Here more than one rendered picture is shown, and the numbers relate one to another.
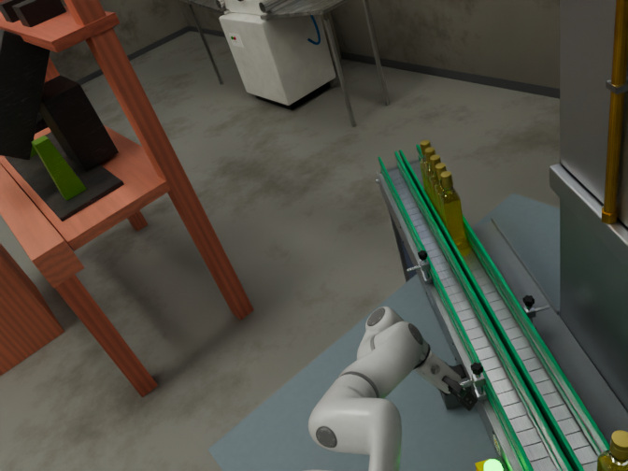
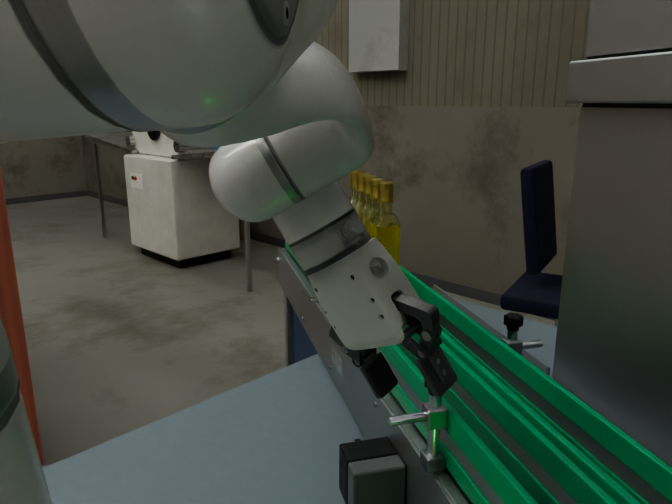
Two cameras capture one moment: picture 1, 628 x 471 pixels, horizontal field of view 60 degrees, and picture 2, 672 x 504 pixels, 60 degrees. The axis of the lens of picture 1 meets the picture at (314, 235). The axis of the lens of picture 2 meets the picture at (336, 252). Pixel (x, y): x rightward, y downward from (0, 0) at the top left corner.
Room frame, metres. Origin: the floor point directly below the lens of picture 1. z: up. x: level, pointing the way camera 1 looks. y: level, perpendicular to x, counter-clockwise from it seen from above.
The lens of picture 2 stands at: (0.24, 0.06, 1.34)
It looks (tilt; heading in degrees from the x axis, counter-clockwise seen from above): 15 degrees down; 341
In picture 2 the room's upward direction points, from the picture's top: straight up
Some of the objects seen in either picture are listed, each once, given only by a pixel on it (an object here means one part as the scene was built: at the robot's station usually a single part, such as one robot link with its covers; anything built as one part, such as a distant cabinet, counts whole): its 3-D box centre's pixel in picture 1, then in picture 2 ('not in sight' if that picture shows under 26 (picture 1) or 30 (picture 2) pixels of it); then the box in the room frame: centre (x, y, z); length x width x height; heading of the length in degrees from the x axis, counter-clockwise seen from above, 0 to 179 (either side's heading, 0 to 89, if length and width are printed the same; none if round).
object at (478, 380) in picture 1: (470, 384); (417, 426); (0.81, -0.25, 0.94); 0.07 x 0.04 x 0.13; 86
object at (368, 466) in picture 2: (453, 386); (371, 478); (0.92, -0.23, 0.79); 0.08 x 0.08 x 0.08; 86
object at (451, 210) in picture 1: (450, 208); (384, 243); (1.42, -0.46, 1.02); 0.06 x 0.06 x 0.28; 86
